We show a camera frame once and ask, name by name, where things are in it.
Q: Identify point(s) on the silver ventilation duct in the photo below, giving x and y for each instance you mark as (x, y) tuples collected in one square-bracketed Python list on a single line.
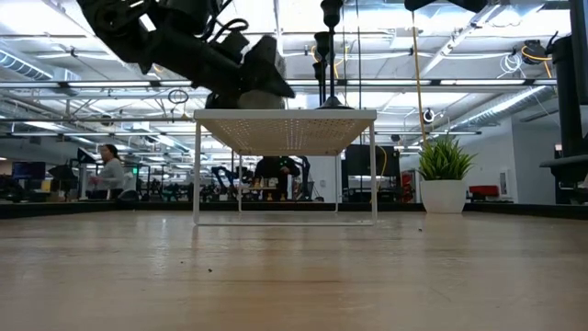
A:
[(23, 66), (505, 108)]

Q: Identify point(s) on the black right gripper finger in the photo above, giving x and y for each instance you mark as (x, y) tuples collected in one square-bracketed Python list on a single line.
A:
[(468, 5)]

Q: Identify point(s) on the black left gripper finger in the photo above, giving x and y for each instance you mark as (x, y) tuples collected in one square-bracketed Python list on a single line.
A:
[(271, 73), (222, 101)]

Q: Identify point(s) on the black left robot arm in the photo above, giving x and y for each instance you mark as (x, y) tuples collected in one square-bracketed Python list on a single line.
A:
[(119, 27)]

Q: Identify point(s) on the white perforated metal shelf riser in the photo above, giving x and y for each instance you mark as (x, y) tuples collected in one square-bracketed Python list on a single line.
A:
[(285, 114)]

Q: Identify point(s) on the green plant in white pot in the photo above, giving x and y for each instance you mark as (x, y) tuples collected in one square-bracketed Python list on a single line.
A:
[(443, 197)]

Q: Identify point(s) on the black aluminium table frame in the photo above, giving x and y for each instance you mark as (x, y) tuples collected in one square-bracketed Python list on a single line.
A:
[(69, 209)]

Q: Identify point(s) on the red box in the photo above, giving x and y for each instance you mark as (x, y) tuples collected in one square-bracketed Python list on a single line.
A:
[(483, 191)]

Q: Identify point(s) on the glass candle jar brown label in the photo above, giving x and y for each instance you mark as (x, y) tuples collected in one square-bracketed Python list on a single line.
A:
[(259, 103)]

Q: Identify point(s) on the grey computer desk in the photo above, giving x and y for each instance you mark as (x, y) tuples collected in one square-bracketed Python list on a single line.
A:
[(569, 167)]

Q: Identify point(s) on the person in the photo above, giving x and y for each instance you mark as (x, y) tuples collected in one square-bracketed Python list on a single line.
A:
[(112, 177), (275, 166)]

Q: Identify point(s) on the black background screen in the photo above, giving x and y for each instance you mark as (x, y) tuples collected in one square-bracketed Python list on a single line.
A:
[(367, 161)]

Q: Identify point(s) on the monitor with black stand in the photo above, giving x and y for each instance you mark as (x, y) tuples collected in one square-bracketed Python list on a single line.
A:
[(580, 69)]

